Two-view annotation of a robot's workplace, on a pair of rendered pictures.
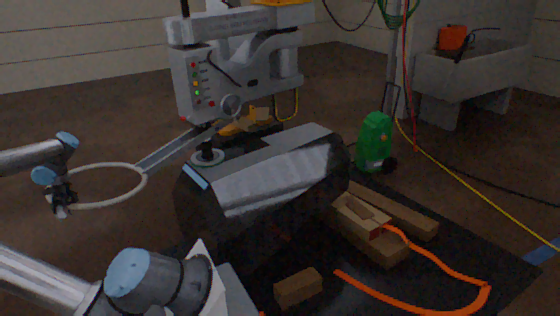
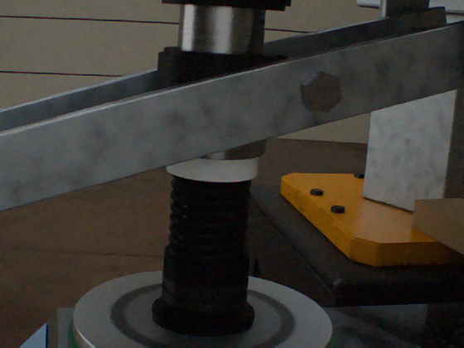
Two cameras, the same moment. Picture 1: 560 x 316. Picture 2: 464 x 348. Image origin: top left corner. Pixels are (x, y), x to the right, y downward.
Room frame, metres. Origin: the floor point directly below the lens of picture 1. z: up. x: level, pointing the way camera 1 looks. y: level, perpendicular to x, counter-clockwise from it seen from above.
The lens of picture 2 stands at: (1.65, 0.25, 1.12)
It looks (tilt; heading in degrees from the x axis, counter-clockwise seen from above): 13 degrees down; 20
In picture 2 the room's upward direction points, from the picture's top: 4 degrees clockwise
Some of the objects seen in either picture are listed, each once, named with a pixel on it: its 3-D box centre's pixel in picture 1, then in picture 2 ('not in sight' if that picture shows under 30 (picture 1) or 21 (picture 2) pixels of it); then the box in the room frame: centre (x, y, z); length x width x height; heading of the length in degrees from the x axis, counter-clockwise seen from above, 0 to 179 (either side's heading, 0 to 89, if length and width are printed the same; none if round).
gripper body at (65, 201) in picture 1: (63, 192); not in sight; (1.53, 1.02, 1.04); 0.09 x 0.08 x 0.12; 69
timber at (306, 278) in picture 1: (298, 287); not in sight; (1.78, -0.09, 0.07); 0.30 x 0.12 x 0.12; 118
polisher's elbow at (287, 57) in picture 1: (283, 59); not in sight; (2.56, -0.07, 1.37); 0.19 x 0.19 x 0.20
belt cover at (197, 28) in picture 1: (242, 23); not in sight; (2.37, 0.18, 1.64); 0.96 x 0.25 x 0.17; 128
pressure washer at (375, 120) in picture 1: (376, 128); not in sight; (3.40, -0.98, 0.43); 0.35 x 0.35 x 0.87; 18
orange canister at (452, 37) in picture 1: (455, 36); not in sight; (4.75, -2.24, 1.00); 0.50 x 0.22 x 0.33; 117
